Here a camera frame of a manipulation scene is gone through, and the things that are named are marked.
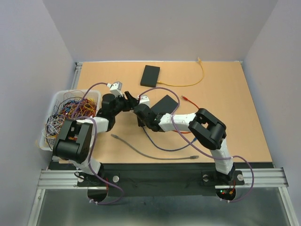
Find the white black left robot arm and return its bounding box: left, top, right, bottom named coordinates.
left=53, top=91, right=140, bottom=186

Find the red ethernet cable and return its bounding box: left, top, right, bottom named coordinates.
left=174, top=95, right=201, bottom=135

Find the black network switch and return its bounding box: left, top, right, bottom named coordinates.
left=151, top=95, right=178, bottom=114
left=140, top=65, right=160, bottom=88

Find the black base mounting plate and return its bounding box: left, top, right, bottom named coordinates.
left=77, top=162, right=245, bottom=203

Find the yellow ethernet cable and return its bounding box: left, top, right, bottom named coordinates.
left=157, top=56, right=206, bottom=87

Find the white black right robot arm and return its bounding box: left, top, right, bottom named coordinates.
left=134, top=104, right=235, bottom=184

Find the grey ethernet cable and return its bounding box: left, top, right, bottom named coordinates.
left=110, top=133, right=199, bottom=161

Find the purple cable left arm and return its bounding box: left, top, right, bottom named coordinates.
left=70, top=81, right=124, bottom=205

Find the tangle of coloured wires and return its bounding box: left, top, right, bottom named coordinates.
left=35, top=92, right=99, bottom=146

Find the white plastic basket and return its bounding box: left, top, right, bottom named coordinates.
left=39, top=90, right=101, bottom=151

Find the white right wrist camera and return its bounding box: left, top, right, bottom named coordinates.
left=139, top=95, right=150, bottom=106

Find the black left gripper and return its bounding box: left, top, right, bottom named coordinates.
left=111, top=91, right=139, bottom=117

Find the aluminium frame rail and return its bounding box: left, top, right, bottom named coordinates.
left=38, top=169, right=288, bottom=189

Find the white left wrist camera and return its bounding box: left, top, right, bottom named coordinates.
left=106, top=81, right=122, bottom=96

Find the blue ethernet cable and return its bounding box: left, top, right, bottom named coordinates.
left=142, top=127, right=198, bottom=152

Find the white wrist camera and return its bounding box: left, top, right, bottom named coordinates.
left=106, top=81, right=122, bottom=96
left=139, top=95, right=150, bottom=106

